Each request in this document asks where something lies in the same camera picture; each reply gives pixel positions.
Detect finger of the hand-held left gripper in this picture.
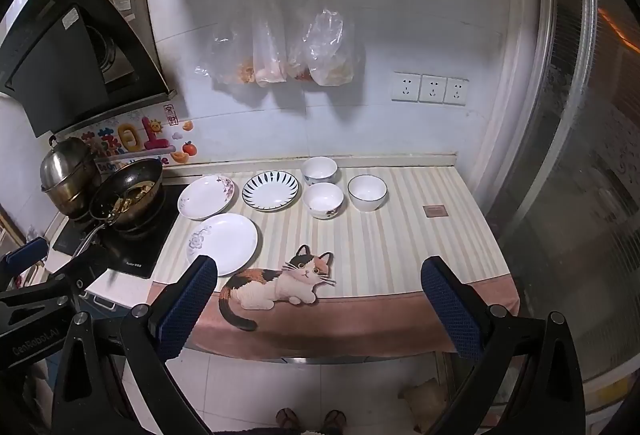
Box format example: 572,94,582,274
0,237,50,287
0,243,119,316

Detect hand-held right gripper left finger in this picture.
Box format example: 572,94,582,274
52,255,219,435

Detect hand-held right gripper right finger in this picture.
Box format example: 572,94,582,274
420,256,586,435

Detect white plate grey flower print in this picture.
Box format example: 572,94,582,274
186,214,260,277

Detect white plate pink floral print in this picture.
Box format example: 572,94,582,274
177,174,237,221

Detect white plate black striped rim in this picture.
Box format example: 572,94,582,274
242,170,301,212

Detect white bowl dark rim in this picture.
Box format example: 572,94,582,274
347,174,389,213

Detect white bowl floral print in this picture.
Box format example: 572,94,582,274
303,182,346,220

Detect white bowl blue pattern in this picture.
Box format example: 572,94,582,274
301,156,338,188

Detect black cooktop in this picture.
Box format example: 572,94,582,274
52,185,182,279

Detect striped tablecloth with cat print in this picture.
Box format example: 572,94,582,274
145,165,521,362

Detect black frying pan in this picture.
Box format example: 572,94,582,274
72,158,165,262

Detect cardboard box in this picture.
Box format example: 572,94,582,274
397,377,449,434

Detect stainless steel pot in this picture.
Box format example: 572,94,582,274
40,135,104,219

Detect person's left foot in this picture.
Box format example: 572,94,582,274
275,407,302,433

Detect person's foot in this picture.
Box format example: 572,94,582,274
275,407,302,433
321,409,348,435

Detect person's right foot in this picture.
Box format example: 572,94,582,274
321,409,348,435

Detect black range hood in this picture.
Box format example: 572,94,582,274
0,0,178,138

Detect clear plastic bag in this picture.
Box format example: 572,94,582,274
196,0,257,87
251,0,289,89
286,0,364,87

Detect colourful wall sticker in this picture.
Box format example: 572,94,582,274
67,102,196,169

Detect white wall socket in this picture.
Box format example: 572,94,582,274
443,76,470,106
391,72,421,103
419,74,446,104

